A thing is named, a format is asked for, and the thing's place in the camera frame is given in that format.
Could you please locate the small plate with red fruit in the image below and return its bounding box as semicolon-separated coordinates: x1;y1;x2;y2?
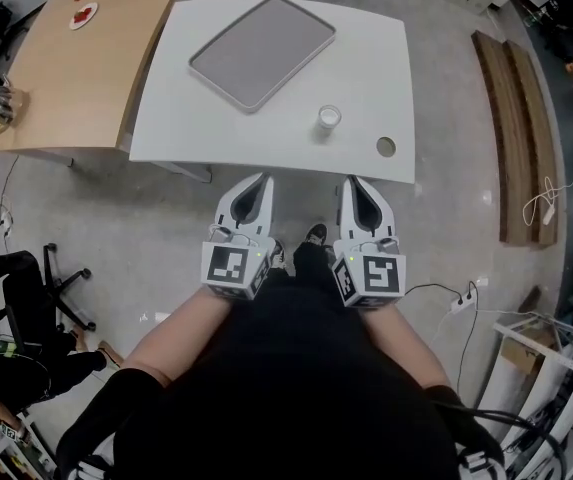
68;1;100;32

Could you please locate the person's right forearm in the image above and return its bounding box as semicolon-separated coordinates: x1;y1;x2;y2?
359;301;453;390

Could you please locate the white metal shelf rack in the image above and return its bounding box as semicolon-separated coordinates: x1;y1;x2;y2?
473;312;573;480

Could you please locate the grey rectangular tray dish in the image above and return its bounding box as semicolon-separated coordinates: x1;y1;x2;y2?
187;0;338;115

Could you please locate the white cable with adapter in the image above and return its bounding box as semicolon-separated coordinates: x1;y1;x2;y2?
522;153;573;229

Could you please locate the person's shoe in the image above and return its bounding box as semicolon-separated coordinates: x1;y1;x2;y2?
303;223;330;247
268;239;287;271

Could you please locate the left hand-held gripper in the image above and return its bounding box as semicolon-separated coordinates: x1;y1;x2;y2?
200;172;278;302

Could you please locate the white cup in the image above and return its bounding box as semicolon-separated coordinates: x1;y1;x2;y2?
317;104;343;131

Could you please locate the brown cardboard plank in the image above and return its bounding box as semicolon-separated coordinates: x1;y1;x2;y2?
470;29;541;244
501;39;560;247

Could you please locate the glass kettle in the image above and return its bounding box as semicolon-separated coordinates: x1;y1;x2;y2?
0;74;17;125

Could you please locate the person's left shoe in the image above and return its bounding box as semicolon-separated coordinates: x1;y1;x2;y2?
268;239;287;271

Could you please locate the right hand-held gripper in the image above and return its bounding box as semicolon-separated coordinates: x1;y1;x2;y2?
330;174;408;311

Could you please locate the person's right shoe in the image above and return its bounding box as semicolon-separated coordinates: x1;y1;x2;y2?
303;223;330;247

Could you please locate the black cable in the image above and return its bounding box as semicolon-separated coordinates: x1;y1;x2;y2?
404;280;481;409

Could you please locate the person's black clothing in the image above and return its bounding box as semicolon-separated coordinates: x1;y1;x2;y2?
54;241;508;480

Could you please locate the black office chair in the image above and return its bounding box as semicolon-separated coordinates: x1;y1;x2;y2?
1;242;98;355

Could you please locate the person's left forearm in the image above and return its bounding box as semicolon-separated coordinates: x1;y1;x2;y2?
121;286;233;388

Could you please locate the white power strip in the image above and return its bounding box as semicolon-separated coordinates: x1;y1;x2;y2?
449;287;480;315

